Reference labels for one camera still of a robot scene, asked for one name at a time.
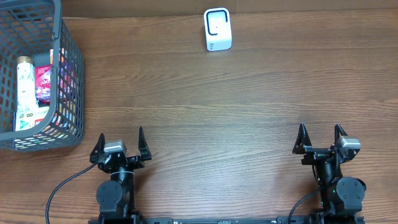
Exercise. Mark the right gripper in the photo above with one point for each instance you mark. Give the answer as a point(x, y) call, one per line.
point(313, 154)

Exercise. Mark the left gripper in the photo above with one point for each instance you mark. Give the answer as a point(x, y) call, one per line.
point(137, 163)

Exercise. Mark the red purple liners pack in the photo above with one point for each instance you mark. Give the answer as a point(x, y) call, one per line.
point(43, 83)

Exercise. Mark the white conditioner tube gold cap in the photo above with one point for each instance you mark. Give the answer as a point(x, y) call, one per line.
point(26, 99)

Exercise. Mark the cream snack bag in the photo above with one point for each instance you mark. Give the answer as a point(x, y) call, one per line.
point(28, 119)

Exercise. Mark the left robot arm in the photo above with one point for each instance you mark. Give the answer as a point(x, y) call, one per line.
point(116, 196)

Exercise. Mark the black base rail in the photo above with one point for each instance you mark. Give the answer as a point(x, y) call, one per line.
point(166, 220)

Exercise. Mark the white barcode scanner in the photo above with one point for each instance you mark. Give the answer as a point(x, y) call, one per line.
point(218, 31)

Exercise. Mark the grey plastic shopping basket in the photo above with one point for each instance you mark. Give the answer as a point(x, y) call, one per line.
point(32, 28)

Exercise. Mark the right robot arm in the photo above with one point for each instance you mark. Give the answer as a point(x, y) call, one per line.
point(341, 197)

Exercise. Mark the orange snack packet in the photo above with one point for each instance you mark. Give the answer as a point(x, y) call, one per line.
point(61, 57)

